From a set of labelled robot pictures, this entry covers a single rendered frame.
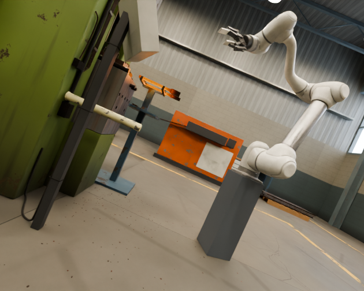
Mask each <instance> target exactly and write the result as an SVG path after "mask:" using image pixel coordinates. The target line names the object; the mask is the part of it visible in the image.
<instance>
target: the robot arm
mask: <svg viewBox="0 0 364 291"><path fill-rule="evenodd" d="M296 22H297V16H296V15H295V14H294V13H293V12H291V11H286V12H284V13H281V14H280V15H279V16H277V17H276V18H275V19H273V20H272V21H271V22H270V23H269V24H268V25H267V26H266V27H265V28H264V29H263V30H262V31H261V32H259V33H258V34H256V35H254V36H253V35H241V34H239V33H238V32H239V30H238V29H234V28H231V27H229V26H228V27H227V28H220V30H219V31H218V33H222V34H224V35H226V34H228V35H229V36H231V37H233V39H234V40H235V41H237V43H235V42H233V41H230V40H226V41H225V42H224V43H223V45H226V46H229V47H232V48H233V50H234V51H241V52H244V51H249V52H250V53H252V54H264V53H266V52H267V51H268V49H269V47H270V45H271V44H272V43H274V42H277V43H284V44H285V45H286V47H287V54H286V59H285V69H284V75H285V79H286V81H287V82H288V84H289V85H290V87H291V88H292V90H293V92H294V93H295V94H296V95H297V96H298V97H299V98H300V99H301V100H302V101H304V102H306V103H308V104H310V105H309V106H308V108H307V109H306V110H305V112H304V113H303V114H302V116H301V117H300V118H299V119H298V121H297V122H296V124H295V125H294V126H293V128H292V129H291V130H290V132H289V133H288V134H287V135H286V137H285V138H284V140H283V141H282V142H281V144H276V145H274V146H273V147H272V148H269V146H268V145H267V144H265V143H263V142H260V141H255V142H253V143H251V144H250V145H249V146H248V148H247V149H246V151H245V153H244V155H243V157H242V159H241V162H240V165H239V167H238V168H237V169H233V168H231V170H233V171H234V172H236V173H238V174H240V175H242V176H244V177H246V178H249V179H251V180H253V181H256V182H258V183H260V184H263V182H262V181H260V180H259V179H258V176H259V174H260V172H261V173H263V174H266V175H267V176H270V177H273V178H279V179H285V178H290V177H291V176H292V175H293V174H294V173H295V171H296V161H295V159H296V153H295V151H296V150H297V149H298V147H299V146H300V145H301V143H302V142H303V140H304V139H305V138H306V136H307V135H308V134H309V132H310V131H311V130H312V128H313V127H314V125H315V124H316V123H317V121H318V120H319V119H320V118H321V116H322V115H323V113H324V112H325V110H328V109H330V108H331V107H332V106H334V105H335V104H337V103H339V102H342V101H343V100H345V99H346V98H347V96H348V95H349V92H350V90H349V87H348V85H346V84H344V83H341V82H338V81H329V82H323V83H318V84H311V83H310V84H309V83H307V82H306V81H304V80H303V79H301V78H300V77H298V76H297V75H296V74H295V71H294V68H295V58H296V40H295V38H294V36H293V31H294V29H293V27H294V26H295V24H296Z"/></svg>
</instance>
